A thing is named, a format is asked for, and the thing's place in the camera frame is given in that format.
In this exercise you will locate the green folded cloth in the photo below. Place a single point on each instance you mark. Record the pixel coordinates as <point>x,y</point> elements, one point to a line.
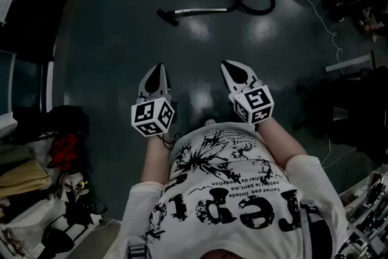
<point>16,154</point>

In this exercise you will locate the black office chair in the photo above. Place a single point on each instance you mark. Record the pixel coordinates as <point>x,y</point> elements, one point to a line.
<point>357,106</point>

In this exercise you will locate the person's right forearm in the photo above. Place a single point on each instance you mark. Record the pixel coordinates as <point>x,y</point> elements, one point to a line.
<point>282,142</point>

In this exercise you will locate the yellow folded cloth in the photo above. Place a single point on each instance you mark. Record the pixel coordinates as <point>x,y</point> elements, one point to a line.
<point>24,177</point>

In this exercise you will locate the white printed t-shirt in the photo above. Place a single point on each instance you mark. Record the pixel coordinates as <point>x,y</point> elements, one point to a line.
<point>230,212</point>

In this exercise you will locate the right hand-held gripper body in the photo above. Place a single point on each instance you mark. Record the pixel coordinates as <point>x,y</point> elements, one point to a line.
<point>256,103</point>

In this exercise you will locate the red cloth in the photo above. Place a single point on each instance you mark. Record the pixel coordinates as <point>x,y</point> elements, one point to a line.
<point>65,150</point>

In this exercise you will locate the small white notched board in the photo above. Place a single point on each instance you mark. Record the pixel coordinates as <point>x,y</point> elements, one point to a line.
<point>5,6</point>

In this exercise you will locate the person's left white shoe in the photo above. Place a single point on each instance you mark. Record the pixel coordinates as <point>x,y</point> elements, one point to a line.
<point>210,122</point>

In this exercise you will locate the white framed glass panel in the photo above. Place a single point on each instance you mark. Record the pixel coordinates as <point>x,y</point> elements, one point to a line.
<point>7,82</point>

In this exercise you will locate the white table frame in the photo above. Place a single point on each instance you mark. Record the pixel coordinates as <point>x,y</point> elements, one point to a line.
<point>348,63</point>

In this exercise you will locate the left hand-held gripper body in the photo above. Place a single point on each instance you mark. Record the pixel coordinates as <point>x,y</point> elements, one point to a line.
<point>153,113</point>

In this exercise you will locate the person's left forearm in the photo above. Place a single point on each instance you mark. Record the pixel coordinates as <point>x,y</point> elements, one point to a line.
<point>156,160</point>

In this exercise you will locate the cluttered white equipment desk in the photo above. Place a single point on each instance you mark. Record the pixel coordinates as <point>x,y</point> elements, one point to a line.
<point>368,215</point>

